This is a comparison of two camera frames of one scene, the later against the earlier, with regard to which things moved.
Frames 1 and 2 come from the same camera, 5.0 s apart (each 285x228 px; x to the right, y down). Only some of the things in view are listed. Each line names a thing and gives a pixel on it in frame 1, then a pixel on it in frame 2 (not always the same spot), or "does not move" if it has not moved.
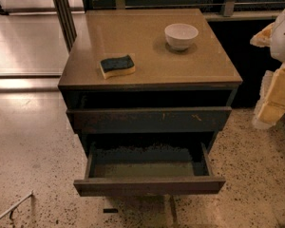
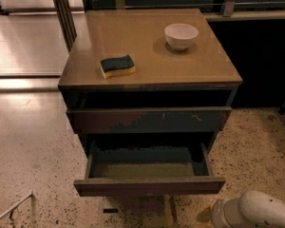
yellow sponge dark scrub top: (118, 66) does not move
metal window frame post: (64, 14) does not move
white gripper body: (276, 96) -> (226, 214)
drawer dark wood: (148, 168) does not move
